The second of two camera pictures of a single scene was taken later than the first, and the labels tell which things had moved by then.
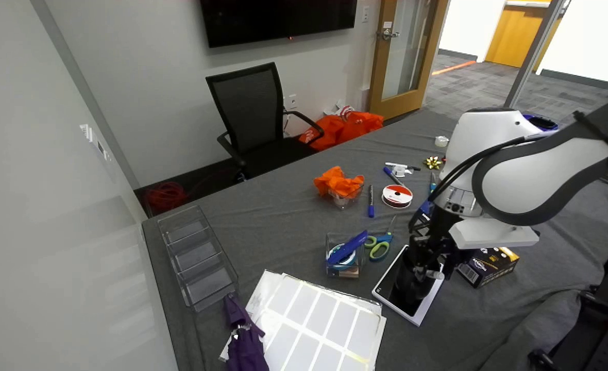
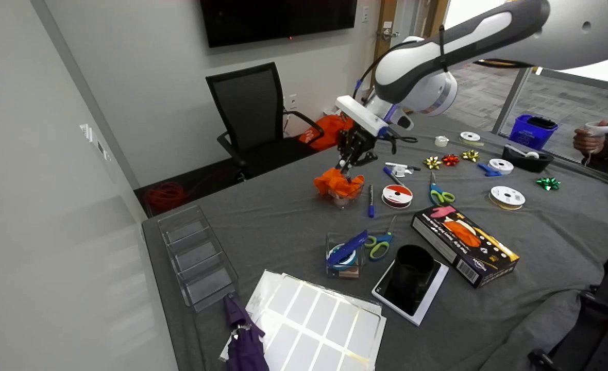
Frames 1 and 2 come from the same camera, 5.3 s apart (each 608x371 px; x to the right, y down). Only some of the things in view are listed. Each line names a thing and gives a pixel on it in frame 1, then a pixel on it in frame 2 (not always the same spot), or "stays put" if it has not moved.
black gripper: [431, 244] -> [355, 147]
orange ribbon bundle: [336, 182] stays put
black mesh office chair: [261, 131] stays put
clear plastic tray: [198, 260] stays put
